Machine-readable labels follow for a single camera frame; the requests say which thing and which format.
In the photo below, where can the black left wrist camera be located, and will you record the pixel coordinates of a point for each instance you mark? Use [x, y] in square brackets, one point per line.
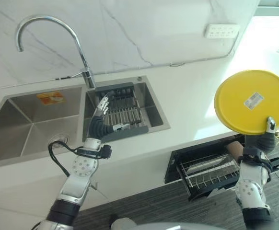
[106, 152]

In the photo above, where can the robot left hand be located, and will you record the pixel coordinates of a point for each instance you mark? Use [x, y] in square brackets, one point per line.
[96, 128]

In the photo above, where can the round sink drain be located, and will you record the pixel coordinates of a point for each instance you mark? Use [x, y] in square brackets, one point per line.
[63, 137]

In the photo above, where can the yellow round plate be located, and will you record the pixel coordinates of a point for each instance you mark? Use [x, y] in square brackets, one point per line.
[237, 105]

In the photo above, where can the grey dish drying rack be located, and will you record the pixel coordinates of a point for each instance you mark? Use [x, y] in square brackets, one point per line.
[125, 115]

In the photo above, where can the white label sticker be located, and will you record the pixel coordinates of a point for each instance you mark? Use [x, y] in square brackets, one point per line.
[252, 101]

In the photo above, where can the chrome gooseneck faucet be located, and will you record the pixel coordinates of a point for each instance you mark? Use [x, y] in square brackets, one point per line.
[80, 51]

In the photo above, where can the black dishwasher drawer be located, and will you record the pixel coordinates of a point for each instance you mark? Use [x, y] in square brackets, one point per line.
[177, 165]

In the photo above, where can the orange sticker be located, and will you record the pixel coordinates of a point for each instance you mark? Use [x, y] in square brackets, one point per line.
[50, 98]

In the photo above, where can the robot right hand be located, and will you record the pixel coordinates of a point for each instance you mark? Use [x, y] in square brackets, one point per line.
[261, 141]

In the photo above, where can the round chrome sink button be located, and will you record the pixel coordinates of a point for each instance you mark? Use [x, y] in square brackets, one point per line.
[139, 78]

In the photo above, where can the stainless steel double sink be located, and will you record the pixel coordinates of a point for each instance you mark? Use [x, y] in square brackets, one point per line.
[22, 119]

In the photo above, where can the brown cylindrical cup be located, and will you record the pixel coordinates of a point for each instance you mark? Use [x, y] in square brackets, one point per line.
[235, 149]

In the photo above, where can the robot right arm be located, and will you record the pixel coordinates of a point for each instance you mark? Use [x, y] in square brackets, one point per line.
[247, 189]

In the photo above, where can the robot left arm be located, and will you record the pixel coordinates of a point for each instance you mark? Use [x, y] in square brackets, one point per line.
[79, 177]

